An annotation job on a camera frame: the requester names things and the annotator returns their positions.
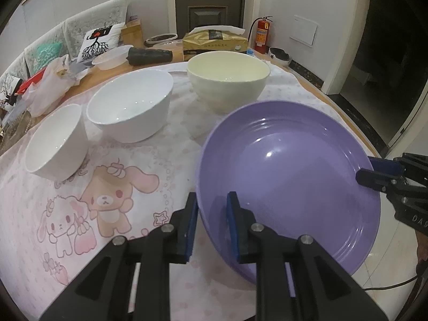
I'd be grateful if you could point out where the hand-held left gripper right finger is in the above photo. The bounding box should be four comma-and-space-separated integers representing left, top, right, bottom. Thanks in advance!
226, 191, 388, 321

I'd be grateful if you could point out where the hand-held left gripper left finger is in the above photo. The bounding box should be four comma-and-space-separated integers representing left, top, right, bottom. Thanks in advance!
38, 191, 201, 321

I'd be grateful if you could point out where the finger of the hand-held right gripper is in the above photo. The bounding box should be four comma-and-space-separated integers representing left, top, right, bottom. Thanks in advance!
355, 169, 407, 193
368, 153, 428, 175

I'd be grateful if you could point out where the purple plate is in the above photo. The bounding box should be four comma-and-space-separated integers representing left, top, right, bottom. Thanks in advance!
195, 100, 382, 288

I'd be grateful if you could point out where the medium white bowl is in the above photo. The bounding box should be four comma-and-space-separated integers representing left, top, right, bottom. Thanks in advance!
86, 70, 174, 144

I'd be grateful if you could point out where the large cream-white bowl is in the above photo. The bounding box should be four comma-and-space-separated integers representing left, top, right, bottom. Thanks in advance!
186, 51, 271, 114

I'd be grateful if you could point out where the small white bowl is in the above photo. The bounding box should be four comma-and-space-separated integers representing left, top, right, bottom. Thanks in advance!
25, 104, 89, 179

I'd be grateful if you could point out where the pink cartoon printed tablecloth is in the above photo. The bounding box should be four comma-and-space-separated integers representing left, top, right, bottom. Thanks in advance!
0, 61, 338, 321

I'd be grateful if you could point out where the white helmet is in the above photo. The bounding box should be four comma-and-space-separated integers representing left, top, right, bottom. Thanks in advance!
267, 47, 291, 67

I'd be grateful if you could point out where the red fire extinguisher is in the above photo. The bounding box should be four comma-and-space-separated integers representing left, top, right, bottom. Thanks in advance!
248, 16, 273, 55

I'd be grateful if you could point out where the black rolled bundle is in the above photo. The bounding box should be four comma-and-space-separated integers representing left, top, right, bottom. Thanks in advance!
128, 47, 173, 67

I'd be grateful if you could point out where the translucent white takeaway container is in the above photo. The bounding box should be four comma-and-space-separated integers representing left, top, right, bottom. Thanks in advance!
91, 44, 134, 71

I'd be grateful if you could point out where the gold tissue pack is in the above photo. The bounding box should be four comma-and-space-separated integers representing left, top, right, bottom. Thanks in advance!
182, 26, 250, 56

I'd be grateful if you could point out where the grey trash bin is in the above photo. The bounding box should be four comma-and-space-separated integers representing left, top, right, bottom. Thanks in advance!
144, 33, 178, 49

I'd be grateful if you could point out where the clear plastic bag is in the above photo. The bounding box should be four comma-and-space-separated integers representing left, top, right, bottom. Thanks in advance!
21, 54, 87, 117

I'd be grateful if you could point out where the wooden side cabinet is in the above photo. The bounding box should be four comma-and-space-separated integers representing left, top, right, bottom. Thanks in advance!
120, 18, 145, 49

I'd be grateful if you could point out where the white cushion black tree print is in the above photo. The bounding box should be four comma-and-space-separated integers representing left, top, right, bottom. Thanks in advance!
77, 23, 126, 63

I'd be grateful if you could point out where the red-lidded plastic container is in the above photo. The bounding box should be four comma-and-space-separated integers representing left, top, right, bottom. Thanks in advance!
15, 67, 47, 95

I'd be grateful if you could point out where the teal patterned cushion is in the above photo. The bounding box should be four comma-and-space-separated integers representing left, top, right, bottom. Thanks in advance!
25, 42, 66, 74

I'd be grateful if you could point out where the small tree print cushion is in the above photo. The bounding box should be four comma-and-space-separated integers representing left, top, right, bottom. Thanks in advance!
0, 74, 24, 108

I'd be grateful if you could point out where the dark grey door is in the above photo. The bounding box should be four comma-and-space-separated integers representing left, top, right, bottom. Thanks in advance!
174, 0, 248, 36

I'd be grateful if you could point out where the grey covered sofa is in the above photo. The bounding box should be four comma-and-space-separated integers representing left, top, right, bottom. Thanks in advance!
0, 0, 144, 108

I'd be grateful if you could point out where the black cable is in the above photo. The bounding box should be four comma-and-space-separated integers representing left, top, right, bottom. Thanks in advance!
363, 267, 422, 291

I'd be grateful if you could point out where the white wall panel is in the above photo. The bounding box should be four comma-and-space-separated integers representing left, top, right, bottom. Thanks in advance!
290, 15, 318, 45

